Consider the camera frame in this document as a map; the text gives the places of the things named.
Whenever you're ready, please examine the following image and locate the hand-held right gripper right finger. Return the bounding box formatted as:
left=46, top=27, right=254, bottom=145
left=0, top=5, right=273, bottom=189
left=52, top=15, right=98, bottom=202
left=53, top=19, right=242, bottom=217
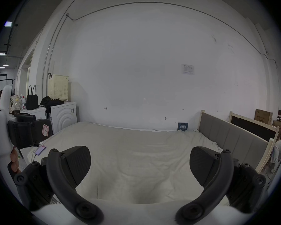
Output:
left=174, top=146, right=267, bottom=223

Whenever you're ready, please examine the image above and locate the smartphone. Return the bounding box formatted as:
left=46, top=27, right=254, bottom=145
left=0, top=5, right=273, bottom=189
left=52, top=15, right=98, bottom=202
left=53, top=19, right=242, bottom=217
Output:
left=34, top=145, right=47, bottom=156

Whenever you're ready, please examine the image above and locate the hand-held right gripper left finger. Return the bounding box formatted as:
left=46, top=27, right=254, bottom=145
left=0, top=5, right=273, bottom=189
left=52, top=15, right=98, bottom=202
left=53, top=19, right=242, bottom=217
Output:
left=14, top=145, right=105, bottom=225

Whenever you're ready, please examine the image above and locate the brown carton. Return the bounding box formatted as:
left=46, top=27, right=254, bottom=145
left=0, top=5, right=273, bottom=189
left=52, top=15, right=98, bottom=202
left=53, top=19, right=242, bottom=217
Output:
left=254, top=108, right=273, bottom=125

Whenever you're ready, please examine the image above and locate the white paper notice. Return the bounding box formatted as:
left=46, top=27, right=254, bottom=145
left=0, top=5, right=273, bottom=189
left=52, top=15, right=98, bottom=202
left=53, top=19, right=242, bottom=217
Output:
left=181, top=64, right=195, bottom=75

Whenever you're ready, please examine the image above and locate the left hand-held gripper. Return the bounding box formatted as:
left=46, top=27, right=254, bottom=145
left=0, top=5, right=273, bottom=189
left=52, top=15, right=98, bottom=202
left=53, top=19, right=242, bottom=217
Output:
left=0, top=85, right=53, bottom=166

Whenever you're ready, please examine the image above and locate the person's left hand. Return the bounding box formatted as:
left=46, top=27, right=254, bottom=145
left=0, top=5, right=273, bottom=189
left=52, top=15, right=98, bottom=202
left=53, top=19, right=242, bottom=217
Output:
left=7, top=146, right=21, bottom=173

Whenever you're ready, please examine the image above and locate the grey padded headboard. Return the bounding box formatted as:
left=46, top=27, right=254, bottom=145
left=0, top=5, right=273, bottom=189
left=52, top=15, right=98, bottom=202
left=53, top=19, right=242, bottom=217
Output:
left=198, top=110, right=280, bottom=173

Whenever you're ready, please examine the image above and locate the wooden frame with black panel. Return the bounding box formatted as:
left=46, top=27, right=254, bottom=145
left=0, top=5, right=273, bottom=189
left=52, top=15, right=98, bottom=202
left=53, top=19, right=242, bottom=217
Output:
left=228, top=111, right=280, bottom=140

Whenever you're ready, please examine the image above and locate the bed with beige sheet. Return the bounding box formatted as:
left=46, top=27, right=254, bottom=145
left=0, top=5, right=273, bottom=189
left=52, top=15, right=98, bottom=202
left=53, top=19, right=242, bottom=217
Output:
left=21, top=121, right=225, bottom=206

